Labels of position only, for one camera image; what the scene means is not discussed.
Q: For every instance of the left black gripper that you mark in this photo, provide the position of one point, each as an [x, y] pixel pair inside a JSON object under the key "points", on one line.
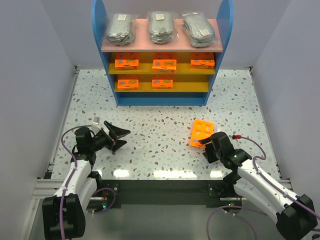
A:
{"points": [[111, 139]]}

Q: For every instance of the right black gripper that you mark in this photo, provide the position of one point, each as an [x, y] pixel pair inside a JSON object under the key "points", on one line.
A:
{"points": [[211, 147]]}

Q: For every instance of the orange sponge pack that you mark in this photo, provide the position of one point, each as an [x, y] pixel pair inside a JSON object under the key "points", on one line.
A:
{"points": [[201, 130], [165, 62], [162, 81], [202, 60], [126, 60]]}

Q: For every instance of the orange sponge pack hidden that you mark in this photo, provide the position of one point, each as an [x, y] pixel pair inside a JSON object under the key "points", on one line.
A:
{"points": [[127, 82]]}

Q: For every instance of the silver scrubber pack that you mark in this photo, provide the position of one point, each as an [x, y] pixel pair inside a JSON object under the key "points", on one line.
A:
{"points": [[161, 27], [200, 33], [120, 29]]}

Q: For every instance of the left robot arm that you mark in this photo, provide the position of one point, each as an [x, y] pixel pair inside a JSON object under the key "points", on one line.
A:
{"points": [[64, 212]]}

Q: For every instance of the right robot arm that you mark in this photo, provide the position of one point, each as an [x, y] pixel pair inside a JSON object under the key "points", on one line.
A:
{"points": [[294, 215]]}

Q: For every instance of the blue shelf unit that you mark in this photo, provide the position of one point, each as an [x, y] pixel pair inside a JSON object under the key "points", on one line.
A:
{"points": [[191, 86]]}

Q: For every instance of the orange sponge pack on shelf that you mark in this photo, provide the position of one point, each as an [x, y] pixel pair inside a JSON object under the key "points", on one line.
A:
{"points": [[202, 60]]}

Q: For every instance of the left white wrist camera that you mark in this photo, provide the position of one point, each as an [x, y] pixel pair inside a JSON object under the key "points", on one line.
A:
{"points": [[95, 125]]}

